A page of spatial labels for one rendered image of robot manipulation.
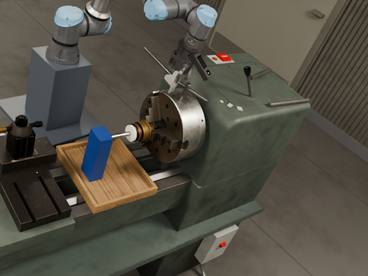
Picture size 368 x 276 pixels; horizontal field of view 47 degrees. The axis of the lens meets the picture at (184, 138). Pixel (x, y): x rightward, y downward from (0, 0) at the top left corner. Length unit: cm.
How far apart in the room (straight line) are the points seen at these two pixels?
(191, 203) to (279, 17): 319
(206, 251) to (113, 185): 90
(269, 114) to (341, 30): 279
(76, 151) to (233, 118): 69
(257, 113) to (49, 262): 109
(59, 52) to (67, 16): 17
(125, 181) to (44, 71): 64
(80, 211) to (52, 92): 62
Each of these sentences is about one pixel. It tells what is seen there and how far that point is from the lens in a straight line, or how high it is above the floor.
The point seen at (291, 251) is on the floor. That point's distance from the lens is 323.
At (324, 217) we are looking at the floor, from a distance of 369.
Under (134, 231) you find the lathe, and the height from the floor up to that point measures 54.
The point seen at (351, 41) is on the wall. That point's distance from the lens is 458.
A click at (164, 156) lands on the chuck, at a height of 99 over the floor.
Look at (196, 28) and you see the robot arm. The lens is 157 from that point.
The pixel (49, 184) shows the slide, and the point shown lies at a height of 97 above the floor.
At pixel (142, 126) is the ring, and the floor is 112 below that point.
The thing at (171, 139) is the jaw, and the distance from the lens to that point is 171.
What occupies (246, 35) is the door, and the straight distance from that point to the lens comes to 508.
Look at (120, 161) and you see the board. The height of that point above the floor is 89.
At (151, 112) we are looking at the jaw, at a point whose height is 115.
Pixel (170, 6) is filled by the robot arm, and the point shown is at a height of 161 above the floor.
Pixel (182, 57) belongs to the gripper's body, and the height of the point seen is 142.
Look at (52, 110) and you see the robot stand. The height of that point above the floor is 87.
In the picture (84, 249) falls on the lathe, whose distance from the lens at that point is 198.
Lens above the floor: 214
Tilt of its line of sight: 36 degrees down
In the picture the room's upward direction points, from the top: 23 degrees clockwise
